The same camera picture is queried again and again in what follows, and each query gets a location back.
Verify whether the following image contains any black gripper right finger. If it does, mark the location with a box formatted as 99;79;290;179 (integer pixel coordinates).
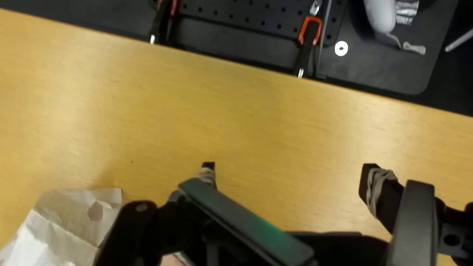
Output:
358;163;440;266

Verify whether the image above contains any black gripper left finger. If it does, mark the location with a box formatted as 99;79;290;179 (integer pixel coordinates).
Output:
176;161;316;266

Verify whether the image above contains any white plastic carrier bag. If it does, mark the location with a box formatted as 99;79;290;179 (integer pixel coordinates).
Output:
0;186;124;266

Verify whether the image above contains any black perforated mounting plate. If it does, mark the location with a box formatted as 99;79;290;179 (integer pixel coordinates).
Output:
167;0;461;96

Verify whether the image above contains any silver metal rod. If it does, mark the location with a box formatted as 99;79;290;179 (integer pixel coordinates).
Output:
443;28;473;53

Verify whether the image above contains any white round disc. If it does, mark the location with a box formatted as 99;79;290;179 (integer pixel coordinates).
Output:
333;40;350;56

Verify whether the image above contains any orange black bar clamp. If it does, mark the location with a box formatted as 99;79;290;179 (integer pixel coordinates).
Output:
294;0;325;80
148;0;180;46

